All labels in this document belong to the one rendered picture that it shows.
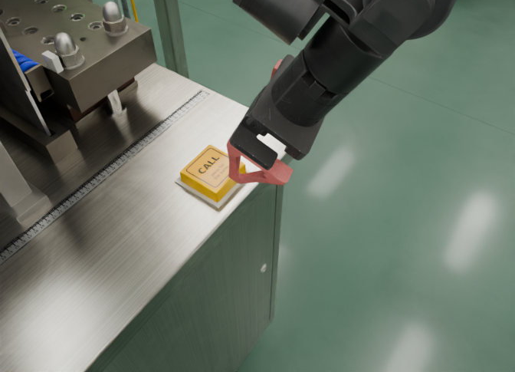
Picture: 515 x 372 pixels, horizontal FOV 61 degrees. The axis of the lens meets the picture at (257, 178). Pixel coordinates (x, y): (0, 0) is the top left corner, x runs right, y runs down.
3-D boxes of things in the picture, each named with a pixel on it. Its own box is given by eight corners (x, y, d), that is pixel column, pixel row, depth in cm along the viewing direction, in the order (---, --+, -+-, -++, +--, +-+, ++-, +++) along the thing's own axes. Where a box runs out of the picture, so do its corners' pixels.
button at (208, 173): (217, 203, 63) (216, 193, 61) (181, 182, 65) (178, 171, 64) (246, 173, 67) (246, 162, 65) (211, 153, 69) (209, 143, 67)
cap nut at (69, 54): (69, 73, 61) (58, 44, 58) (52, 64, 63) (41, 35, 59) (90, 60, 63) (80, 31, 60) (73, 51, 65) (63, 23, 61)
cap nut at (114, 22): (116, 39, 67) (107, 11, 63) (99, 31, 68) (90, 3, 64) (133, 28, 68) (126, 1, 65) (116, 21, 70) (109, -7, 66)
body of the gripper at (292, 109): (241, 124, 41) (280, 77, 35) (279, 63, 47) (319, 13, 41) (296, 165, 42) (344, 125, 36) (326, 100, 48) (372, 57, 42)
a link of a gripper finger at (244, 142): (198, 176, 46) (236, 130, 38) (227, 131, 50) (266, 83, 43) (251, 212, 47) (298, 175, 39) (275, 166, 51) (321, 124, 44)
